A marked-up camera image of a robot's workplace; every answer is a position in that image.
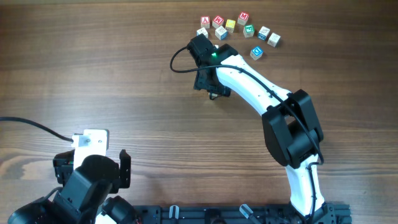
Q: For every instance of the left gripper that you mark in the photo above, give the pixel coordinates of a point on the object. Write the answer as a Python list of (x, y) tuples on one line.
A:
[(63, 165)]

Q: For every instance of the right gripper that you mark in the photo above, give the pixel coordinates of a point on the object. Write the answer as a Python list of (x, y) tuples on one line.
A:
[(199, 84)]

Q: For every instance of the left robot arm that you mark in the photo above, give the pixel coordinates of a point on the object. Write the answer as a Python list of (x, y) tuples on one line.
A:
[(83, 189)]

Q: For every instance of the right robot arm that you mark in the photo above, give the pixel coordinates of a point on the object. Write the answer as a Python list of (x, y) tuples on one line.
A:
[(291, 127)]

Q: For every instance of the white block blue side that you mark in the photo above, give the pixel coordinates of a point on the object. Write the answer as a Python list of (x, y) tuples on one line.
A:
[(202, 31)]

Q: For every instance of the white block centre row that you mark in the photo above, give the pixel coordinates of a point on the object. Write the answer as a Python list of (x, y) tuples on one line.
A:
[(221, 33)]

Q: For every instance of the red letter A block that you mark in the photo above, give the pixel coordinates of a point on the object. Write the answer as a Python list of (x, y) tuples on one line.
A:
[(205, 22)]

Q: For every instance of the red letter W block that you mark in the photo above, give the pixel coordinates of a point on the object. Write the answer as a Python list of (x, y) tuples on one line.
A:
[(217, 21)]

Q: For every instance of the yellow top block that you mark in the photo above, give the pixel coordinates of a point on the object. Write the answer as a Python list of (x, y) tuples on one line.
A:
[(230, 25)]

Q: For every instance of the green letter block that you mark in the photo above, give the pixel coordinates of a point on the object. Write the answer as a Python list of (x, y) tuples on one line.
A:
[(248, 30)]

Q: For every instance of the blue letter D block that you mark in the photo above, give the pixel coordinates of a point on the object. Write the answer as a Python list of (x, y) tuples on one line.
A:
[(256, 53)]

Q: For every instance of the red letter M block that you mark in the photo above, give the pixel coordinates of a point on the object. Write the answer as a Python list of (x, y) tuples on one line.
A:
[(243, 18)]

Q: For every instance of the white block blue picture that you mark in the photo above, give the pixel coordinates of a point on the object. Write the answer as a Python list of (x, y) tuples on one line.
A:
[(263, 33)]

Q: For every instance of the plain wooden block right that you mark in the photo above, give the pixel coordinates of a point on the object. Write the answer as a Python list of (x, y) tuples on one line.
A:
[(273, 39)]

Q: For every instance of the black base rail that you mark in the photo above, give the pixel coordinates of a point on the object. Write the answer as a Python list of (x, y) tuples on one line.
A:
[(329, 213)]

